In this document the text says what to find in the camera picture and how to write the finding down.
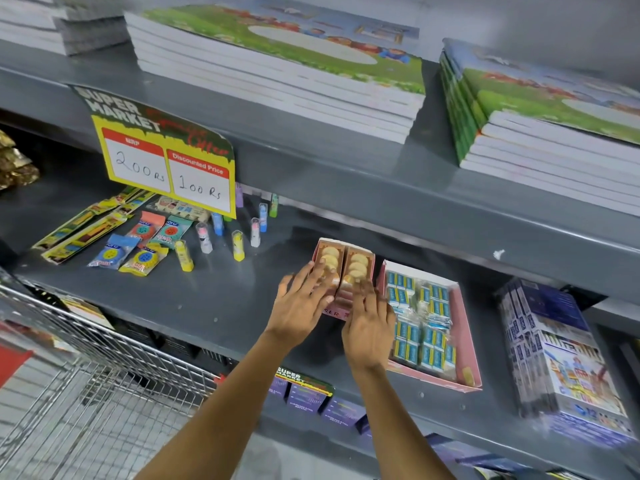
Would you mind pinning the person's left thumb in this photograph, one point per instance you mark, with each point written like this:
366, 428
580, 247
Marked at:
327, 299

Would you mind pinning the group of small coloured tubes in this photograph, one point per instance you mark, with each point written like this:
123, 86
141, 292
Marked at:
238, 246

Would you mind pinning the stack of grey notebooks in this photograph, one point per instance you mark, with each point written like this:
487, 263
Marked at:
45, 24

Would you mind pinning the person's right middle finger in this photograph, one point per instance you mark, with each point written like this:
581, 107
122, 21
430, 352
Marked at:
372, 304

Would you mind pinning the white sticker scrap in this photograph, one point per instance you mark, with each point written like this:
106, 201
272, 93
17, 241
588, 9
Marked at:
498, 254

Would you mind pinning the purple box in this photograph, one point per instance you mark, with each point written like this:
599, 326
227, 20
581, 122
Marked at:
306, 398
278, 387
342, 412

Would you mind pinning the yellow sharpener packet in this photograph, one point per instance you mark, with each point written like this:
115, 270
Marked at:
144, 259

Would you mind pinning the person's left middle finger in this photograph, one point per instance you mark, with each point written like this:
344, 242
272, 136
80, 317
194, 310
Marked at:
315, 282

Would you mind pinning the pink box of round erasers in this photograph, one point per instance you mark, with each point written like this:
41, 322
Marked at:
345, 259

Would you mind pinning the small green price sign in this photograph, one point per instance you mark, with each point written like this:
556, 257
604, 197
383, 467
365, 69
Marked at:
302, 379

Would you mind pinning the yellow and red price sign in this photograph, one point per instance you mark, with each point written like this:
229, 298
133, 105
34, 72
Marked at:
150, 159

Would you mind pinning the person's left little finger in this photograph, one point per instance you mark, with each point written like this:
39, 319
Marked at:
284, 289

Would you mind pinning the person's left forearm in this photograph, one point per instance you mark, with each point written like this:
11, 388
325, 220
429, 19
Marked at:
220, 414

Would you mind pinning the person's left hand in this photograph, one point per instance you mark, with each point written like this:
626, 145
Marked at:
297, 314

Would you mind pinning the pink open cardboard tray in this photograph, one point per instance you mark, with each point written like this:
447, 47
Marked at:
467, 339

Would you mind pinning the teal sharpener packet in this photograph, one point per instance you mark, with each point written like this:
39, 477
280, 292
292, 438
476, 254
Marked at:
171, 231

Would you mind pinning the white eraser packet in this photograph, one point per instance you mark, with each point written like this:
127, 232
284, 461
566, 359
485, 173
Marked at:
180, 208

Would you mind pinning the stack of green cover notebooks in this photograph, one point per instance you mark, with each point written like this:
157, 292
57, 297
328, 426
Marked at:
280, 59
545, 139

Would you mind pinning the red item in cart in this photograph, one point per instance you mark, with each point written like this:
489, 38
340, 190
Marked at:
12, 362

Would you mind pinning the person's right little finger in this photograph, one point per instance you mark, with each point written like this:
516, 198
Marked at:
393, 324

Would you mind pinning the gold foil packets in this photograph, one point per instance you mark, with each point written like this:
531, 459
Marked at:
15, 167

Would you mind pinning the yellow pencil packet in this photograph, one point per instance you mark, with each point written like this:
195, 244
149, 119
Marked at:
75, 224
137, 198
87, 237

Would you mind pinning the person's right thumb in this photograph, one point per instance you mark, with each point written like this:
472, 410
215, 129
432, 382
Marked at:
348, 322

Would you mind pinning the stack of colour pencil boxes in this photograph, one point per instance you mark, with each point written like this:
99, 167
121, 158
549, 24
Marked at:
565, 359

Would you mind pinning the blue sharpener packet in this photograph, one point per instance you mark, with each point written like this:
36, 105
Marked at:
114, 251

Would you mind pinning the person's right hand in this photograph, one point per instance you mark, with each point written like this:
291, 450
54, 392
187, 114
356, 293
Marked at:
370, 339

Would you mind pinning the pile of blue eraser packets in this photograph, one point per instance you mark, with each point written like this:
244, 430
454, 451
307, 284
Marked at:
425, 324

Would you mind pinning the blue boxes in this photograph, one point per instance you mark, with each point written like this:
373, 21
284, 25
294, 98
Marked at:
470, 457

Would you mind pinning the orange sharpener packet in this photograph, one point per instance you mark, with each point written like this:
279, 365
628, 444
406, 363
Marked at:
145, 227

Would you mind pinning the person's right forearm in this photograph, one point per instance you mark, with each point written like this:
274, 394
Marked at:
395, 424

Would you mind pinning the grey metal shelf board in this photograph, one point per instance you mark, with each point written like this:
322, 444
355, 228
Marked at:
225, 304
350, 169

